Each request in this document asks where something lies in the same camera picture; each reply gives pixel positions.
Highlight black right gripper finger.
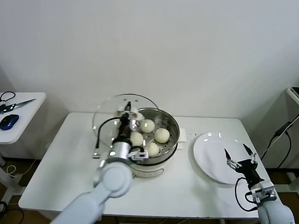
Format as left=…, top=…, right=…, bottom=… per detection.
left=223, top=148, right=243, bottom=171
left=241, top=143, right=258, bottom=165

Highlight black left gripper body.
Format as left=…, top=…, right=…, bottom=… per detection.
left=115, top=112, right=137, bottom=142

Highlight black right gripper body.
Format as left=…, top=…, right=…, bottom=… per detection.
left=235, top=158, right=263, bottom=186

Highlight white steamed baozi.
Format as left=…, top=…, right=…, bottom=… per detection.
left=146, top=141, right=160, bottom=159
left=130, top=132, right=145, bottom=147
left=154, top=127, right=171, bottom=145
left=140, top=119, right=156, bottom=134

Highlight round glass pot lid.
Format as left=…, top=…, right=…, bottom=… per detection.
left=91, top=91, right=161, bottom=148

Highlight perforated steel steamer basket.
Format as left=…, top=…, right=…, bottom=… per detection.
left=126, top=106, right=190, bottom=167

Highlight white round plate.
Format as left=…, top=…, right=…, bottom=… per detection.
left=191, top=131, right=254, bottom=185

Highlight white shelf stand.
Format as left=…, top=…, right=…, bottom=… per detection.
left=280, top=88, right=299, bottom=193

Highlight white electric cooker pot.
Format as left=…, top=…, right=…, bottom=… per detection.
left=129, top=138, right=186, bottom=182

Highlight white side table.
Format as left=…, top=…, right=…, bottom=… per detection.
left=0, top=90, right=48, bottom=196

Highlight blue computer mouse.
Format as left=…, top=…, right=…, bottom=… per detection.
left=0, top=113, right=21, bottom=131

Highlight small green circuit board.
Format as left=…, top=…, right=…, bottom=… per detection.
left=0, top=103, right=15, bottom=115

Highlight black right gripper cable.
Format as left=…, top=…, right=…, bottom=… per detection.
left=233, top=178, right=262, bottom=212

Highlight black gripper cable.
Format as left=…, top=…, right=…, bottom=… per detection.
left=233, top=178, right=262, bottom=212
left=91, top=115, right=123, bottom=161

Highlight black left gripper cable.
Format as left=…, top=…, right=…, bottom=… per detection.
left=91, top=115, right=123, bottom=161

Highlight black cable with adapter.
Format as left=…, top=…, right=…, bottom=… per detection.
left=259, top=105, right=299, bottom=171

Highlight black handled scissors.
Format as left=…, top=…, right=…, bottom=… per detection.
left=0, top=91, right=38, bottom=112

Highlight white floor cable loop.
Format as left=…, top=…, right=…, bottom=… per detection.
left=6, top=157, right=39, bottom=179

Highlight black floor cable bundle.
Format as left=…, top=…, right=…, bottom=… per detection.
left=0, top=200, right=25, bottom=224

